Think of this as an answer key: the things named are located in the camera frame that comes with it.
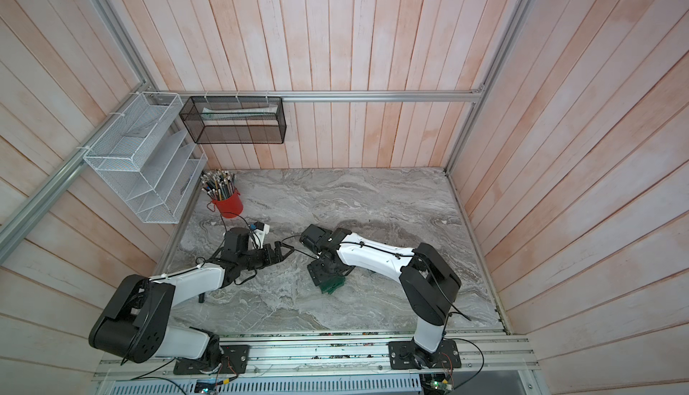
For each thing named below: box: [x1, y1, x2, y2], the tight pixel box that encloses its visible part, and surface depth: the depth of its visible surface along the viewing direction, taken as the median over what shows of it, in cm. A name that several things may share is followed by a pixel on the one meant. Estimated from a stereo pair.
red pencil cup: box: [210, 191, 244, 220], surface depth 106 cm
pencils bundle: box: [200, 168, 236, 202], surface depth 95 cm
